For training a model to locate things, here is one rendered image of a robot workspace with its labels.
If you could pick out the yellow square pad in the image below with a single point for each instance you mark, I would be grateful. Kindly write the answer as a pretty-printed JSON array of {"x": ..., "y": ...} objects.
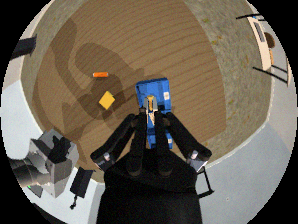
[{"x": 107, "y": 100}]

